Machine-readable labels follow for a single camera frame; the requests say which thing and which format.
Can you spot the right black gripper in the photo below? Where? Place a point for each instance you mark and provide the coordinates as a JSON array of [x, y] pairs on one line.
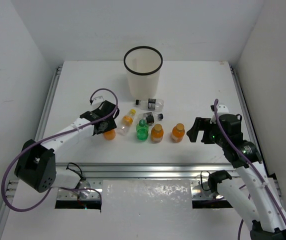
[[201, 123]]

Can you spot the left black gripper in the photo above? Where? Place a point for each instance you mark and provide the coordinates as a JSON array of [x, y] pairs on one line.
[[105, 126]]

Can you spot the orange juice bottle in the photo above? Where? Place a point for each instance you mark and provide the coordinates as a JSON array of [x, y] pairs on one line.
[[178, 133]]

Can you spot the green plastic bottle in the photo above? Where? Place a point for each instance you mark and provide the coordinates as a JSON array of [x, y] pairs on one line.
[[142, 130]]

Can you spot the orange bottle with gold cap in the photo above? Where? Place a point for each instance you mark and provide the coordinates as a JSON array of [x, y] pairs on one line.
[[157, 133]]

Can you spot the crushed clear bottle black cap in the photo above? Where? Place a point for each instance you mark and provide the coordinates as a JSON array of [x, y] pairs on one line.
[[151, 117]]

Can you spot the clear bottle with black label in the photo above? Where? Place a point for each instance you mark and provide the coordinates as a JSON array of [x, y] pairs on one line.
[[151, 104]]

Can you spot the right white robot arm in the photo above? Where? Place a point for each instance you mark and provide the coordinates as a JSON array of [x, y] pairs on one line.
[[262, 211]]

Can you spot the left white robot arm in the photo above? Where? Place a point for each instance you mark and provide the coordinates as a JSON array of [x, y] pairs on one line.
[[37, 167]]

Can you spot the white bin with black rim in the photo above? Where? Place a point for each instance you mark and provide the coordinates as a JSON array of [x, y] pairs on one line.
[[143, 66]]

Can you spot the clear bottle with yellow cap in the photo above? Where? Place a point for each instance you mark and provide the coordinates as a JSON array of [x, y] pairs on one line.
[[126, 122]]

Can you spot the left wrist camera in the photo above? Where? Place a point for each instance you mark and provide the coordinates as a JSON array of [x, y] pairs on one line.
[[96, 100]]

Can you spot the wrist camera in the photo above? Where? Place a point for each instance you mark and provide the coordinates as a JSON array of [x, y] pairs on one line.
[[222, 109], [96, 100]]

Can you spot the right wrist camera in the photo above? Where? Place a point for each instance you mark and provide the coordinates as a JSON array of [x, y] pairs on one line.
[[222, 109]]

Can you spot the aluminium front rail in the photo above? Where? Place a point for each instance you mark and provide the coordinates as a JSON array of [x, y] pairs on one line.
[[195, 175]]

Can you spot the right aluminium side rail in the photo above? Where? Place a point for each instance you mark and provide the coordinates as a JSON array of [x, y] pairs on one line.
[[247, 118]]

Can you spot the aluminium side rail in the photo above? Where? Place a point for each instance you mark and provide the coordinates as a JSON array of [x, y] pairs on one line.
[[247, 118], [12, 181]]

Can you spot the left aluminium side rail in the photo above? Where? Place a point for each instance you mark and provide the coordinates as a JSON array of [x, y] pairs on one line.
[[12, 181]]

